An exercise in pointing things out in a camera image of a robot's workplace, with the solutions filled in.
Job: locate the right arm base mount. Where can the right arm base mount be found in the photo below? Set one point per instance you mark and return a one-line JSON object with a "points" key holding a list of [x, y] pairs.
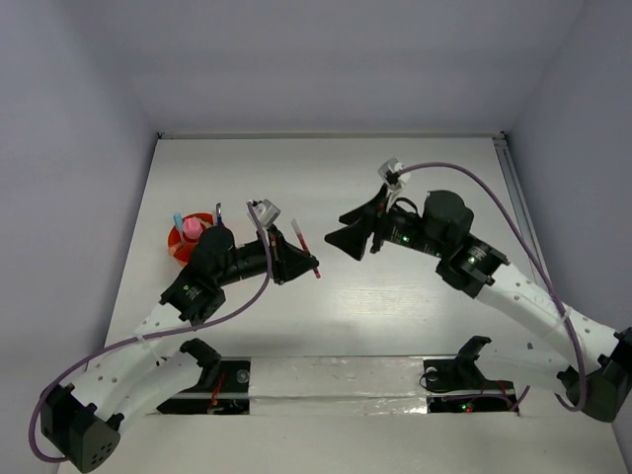
{"points": [[454, 384]]}

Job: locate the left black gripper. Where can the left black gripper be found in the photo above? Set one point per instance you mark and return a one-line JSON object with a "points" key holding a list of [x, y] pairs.
{"points": [[286, 261]]}

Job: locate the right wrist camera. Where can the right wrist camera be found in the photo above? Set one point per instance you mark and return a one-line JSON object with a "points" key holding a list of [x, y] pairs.
{"points": [[393, 178]]}

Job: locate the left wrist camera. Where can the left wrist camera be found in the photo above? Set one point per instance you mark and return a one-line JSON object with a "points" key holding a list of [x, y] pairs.
{"points": [[263, 214]]}

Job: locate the orange pen holder cup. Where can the orange pen holder cup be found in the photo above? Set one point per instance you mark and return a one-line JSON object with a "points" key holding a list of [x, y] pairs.
{"points": [[181, 253]]}

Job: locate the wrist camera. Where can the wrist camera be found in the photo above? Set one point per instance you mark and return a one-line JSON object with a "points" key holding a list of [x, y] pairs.
{"points": [[393, 178], [263, 214]]}

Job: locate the blue ballpoint pen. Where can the blue ballpoint pen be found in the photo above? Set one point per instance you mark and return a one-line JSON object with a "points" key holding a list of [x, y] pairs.
{"points": [[218, 215]]}

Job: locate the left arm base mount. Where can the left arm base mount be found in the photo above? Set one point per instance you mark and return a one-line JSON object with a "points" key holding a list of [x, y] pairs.
{"points": [[222, 387]]}

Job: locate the red gel pen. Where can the red gel pen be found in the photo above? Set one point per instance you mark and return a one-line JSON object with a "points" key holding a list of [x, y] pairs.
{"points": [[299, 234]]}

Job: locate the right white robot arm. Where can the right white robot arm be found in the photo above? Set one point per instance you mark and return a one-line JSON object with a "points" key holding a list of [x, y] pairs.
{"points": [[589, 363]]}

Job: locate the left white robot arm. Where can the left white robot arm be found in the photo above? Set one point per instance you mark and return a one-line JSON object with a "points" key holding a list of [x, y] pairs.
{"points": [[86, 410]]}

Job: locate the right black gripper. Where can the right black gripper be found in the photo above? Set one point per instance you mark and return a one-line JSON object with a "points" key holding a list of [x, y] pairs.
{"points": [[353, 238]]}

